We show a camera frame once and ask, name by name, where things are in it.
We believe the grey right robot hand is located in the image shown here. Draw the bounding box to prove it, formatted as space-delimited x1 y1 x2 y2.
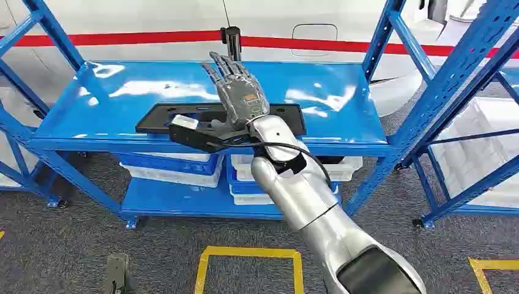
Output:
200 51 272 135

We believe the black plastic panel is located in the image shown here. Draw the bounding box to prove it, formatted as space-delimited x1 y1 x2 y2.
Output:
135 102 307 137

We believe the white vehicle body red stripe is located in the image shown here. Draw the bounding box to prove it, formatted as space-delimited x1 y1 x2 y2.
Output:
0 0 519 118

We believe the blue steel shelf rack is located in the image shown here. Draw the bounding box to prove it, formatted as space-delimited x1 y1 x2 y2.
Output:
0 0 519 231
0 58 68 208
395 30 519 230

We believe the yellow floor tape square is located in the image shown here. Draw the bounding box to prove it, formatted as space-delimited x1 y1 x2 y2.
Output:
467 257 519 294
194 246 305 294

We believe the black post with antenna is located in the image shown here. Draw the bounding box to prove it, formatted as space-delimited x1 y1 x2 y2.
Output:
220 0 243 62

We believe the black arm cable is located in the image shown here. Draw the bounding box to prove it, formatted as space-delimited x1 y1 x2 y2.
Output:
204 140 334 189

